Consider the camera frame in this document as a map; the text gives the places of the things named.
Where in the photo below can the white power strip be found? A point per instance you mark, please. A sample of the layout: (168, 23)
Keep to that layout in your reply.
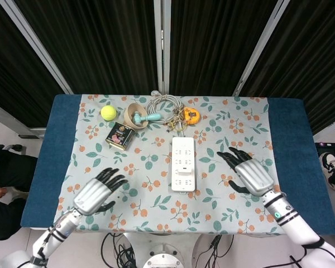
(184, 164)

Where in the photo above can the yellow rubber band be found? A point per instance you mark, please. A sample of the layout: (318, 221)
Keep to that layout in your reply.
(178, 127)

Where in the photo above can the black meat tin can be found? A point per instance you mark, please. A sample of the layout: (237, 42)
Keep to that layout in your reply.
(119, 136)

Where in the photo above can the orange tape measure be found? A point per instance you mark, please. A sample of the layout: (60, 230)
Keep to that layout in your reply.
(191, 115)

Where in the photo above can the blue table mat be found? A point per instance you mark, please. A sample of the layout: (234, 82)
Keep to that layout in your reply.
(44, 167)

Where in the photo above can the person in black clothes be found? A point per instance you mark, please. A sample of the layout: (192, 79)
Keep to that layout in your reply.
(5, 192)

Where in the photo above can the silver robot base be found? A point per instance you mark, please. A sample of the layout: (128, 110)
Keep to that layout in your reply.
(164, 252)

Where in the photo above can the grey metal frame post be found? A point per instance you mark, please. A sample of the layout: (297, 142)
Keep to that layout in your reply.
(36, 46)
(261, 47)
(162, 46)

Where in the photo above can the yellow tennis ball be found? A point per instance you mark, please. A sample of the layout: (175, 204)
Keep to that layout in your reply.
(109, 112)

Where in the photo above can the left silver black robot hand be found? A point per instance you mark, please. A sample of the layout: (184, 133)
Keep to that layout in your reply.
(92, 194)

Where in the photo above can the black curtain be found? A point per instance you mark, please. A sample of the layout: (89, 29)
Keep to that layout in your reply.
(100, 44)

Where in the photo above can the beige bowl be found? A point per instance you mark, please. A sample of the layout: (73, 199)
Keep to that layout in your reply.
(134, 115)

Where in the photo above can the white plug adapter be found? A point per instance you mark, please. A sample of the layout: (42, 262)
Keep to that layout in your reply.
(184, 172)

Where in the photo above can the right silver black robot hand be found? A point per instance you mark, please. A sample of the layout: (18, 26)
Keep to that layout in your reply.
(254, 174)

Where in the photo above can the black white sneaker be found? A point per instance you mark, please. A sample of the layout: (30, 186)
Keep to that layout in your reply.
(330, 164)

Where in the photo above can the floral patterned tablecloth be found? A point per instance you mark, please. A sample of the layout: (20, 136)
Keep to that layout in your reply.
(167, 167)

